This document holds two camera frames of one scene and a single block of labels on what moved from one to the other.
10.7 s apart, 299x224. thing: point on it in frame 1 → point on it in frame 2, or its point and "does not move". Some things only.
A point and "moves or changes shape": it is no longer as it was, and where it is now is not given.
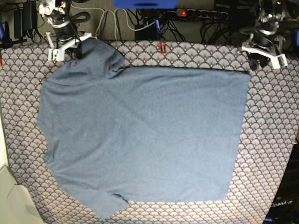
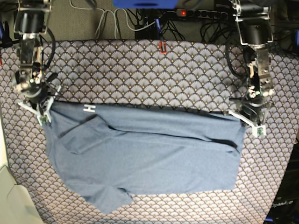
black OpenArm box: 285,208 does not move
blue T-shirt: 114,134 moves or changes shape
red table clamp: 164,44 does not move
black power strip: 202,14 does not move
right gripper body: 263,38 → 252,103
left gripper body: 64,33 → 36,90
